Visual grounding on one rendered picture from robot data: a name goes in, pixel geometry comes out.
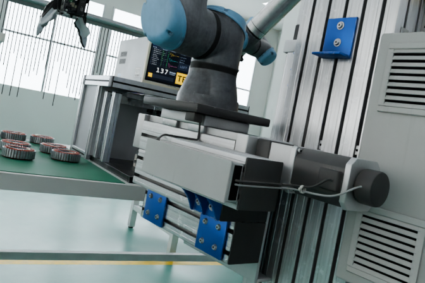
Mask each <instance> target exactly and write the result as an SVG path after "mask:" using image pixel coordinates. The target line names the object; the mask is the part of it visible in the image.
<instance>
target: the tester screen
mask: <svg viewBox="0 0 425 283"><path fill-rule="evenodd" d="M191 59H192V58H191V57H188V56H185V55H183V54H179V53H177V52H173V51H167V50H165V49H162V48H161V47H159V46H158V45H155V44H153V45H152V50H151V57H150V61H149V67H148V70H147V77H146V78H149V79H152V80H157V81H162V82H165V83H170V84H174V85H178V86H181V85H179V84H176V83H175V81H176V75H177V72H178V73H183V74H186V75H187V74H188V72H186V71H182V70H179V69H178V66H179V63H182V64H186V65H189V66H190V63H191ZM156 67H159V68H164V69H168V70H169V72H168V75H164V74H160V73H156ZM148 73H154V74H157V75H161V76H167V77H170V78H174V79H173V82H172V81H166V80H162V79H159V78H154V77H150V76H148Z"/></svg>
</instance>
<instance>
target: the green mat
mask: <svg viewBox="0 0 425 283"><path fill-rule="evenodd" d="M24 142H27V143H29V144H31V147H30V148H32V149H34V150H35V151H36V153H35V159H33V160H20V159H18V160H17V159H11V158H7V157H4V156H3V155H1V151H2V150H1V149H0V171H5V172H17V173H24V174H36V175H43V176H54V177H61V178H73V179H85V180H92V181H104V182H110V183H123V184H125V183H124V182H123V181H121V180H119V179H118V178H116V177H114V176H112V175H111V174H110V173H108V172H106V171H104V170H103V169H101V168H100V167H97V166H96V165H94V164H93V163H91V162H89V161H88V160H86V159H85V158H83V157H80V161H79V162H76V163H74V162H66V161H65V162H63V161H59V160H54V159H52V158H51V154H47V153H43V152H41V151H40V150H39V147H40V144H36V143H32V142H30V141H29V140H26V141H24Z"/></svg>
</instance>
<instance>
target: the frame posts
mask: <svg viewBox="0 0 425 283"><path fill-rule="evenodd" d="M111 93H112V92H110V91H105V94H104V101H103V105H102V111H101V116H100V121H99V127H98V130H97V136H96V140H95V147H94V153H93V157H95V158H100V161H101V162H109V158H110V155H111V149H112V145H113V138H114V132H115V129H116V122H117V118H118V113H119V109H120V103H121V96H122V93H119V92H113V95H112V99H111Z"/></svg>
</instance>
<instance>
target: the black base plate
mask: <svg viewBox="0 0 425 283"><path fill-rule="evenodd" d="M90 160H91V161H92V162H95V163H96V164H98V165H99V166H101V167H103V168H105V169H106V170H108V171H109V172H112V173H113V174H115V175H116V176H118V177H119V178H122V179H123V180H125V181H126V182H128V183H133V182H132V180H133V174H134V170H135V166H133V161H132V160H123V159H114V158H109V162H101V161H100V158H95V157H93V155H91V159H90ZM133 184H135V183H133Z"/></svg>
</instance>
